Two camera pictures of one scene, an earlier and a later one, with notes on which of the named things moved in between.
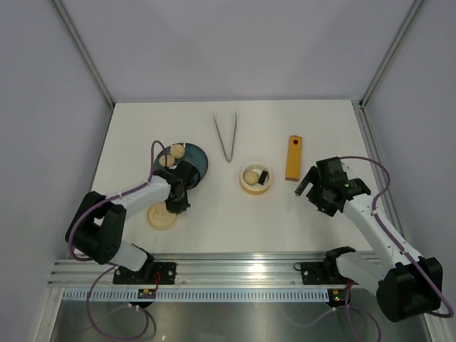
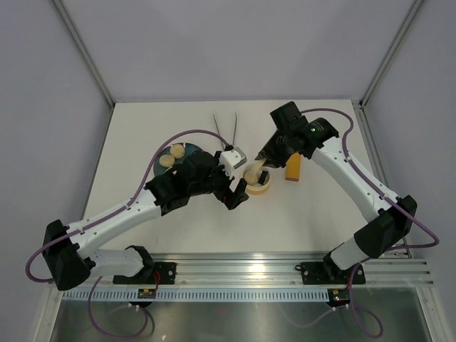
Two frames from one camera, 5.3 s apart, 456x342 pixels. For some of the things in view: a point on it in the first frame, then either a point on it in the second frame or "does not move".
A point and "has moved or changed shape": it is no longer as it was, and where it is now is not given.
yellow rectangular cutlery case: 293,158 does not move
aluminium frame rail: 203,268 does not move
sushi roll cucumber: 262,178 does not move
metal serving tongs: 229,159 has moved or changed shape
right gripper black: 324,206 -> 273,158
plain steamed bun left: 170,160 does not move
